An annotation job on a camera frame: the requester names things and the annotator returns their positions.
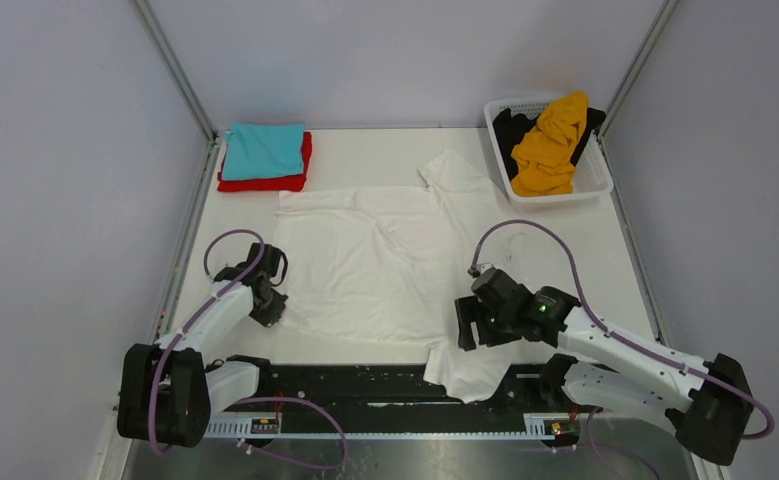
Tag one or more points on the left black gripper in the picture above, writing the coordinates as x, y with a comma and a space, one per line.
273, 313

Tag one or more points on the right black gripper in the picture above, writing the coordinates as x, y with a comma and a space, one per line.
467, 322

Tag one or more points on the white t shirt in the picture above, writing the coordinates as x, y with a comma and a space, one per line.
385, 265

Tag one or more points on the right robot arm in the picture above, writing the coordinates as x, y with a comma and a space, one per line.
701, 403

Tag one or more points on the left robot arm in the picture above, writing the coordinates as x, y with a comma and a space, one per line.
171, 389

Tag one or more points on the folded red t shirt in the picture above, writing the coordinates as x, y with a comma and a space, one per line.
291, 183

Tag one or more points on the folded cyan t shirt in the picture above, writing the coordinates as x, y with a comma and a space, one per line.
263, 151

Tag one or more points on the yellow t shirt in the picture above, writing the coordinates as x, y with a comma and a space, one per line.
543, 156

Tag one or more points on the black t shirt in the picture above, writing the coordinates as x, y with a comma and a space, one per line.
510, 129

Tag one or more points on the white plastic basket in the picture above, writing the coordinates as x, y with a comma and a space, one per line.
592, 178

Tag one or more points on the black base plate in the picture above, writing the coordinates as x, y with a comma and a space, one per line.
396, 398

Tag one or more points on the white slotted cable duct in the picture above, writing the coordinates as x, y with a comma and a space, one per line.
257, 426

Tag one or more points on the left metal frame post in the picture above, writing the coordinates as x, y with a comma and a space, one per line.
153, 28

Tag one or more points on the metal frame post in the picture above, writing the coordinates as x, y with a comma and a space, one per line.
153, 28
643, 54

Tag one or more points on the right metal frame post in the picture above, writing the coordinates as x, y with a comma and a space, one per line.
643, 54

